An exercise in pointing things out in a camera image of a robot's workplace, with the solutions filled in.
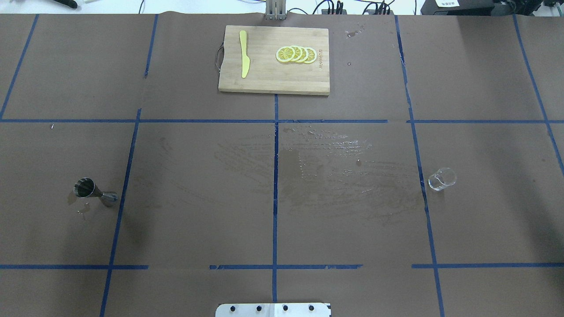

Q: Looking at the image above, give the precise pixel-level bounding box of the brown paper table cover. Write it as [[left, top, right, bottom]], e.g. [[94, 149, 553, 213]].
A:
[[1, 12, 563, 317]]

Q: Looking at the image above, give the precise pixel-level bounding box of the wooden cutting board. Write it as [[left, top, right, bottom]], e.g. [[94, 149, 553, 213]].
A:
[[218, 25, 330, 96]]

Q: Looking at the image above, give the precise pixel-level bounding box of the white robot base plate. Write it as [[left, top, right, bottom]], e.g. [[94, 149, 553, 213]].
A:
[[215, 302, 332, 317]]

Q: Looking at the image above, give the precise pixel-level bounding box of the steel measuring jigger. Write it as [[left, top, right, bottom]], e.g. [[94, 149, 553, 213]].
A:
[[73, 178, 119, 207]]

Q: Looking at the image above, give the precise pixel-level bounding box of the yellow plastic knife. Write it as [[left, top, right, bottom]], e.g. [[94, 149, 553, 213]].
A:
[[238, 30, 250, 79]]

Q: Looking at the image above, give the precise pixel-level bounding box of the clear glass cup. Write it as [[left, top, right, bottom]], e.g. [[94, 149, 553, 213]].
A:
[[427, 168, 457, 192]]

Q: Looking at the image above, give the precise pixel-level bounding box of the lemon slice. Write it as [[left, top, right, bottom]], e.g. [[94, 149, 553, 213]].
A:
[[297, 47, 309, 63], [275, 46, 296, 63], [291, 45, 304, 62], [303, 48, 318, 64]]

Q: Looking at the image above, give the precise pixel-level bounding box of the aluminium frame post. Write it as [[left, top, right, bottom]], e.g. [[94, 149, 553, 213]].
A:
[[264, 0, 287, 20]]

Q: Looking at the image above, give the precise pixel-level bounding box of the lemon slice front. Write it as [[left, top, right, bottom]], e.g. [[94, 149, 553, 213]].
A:
[[275, 46, 296, 63]]

